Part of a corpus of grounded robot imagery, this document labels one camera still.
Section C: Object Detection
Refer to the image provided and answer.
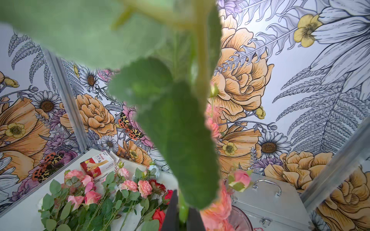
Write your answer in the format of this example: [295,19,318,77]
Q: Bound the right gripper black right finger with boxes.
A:
[187,208,206,231]

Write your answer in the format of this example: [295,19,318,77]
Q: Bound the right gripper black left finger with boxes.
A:
[161,197,178,231]

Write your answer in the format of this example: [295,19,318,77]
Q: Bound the pink purple glass vase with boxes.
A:
[227,206,253,231]

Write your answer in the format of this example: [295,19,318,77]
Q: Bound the silver first aid case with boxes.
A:
[232,173,314,231]

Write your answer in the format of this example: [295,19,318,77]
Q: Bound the red white small box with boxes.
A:
[80,151,115,180]

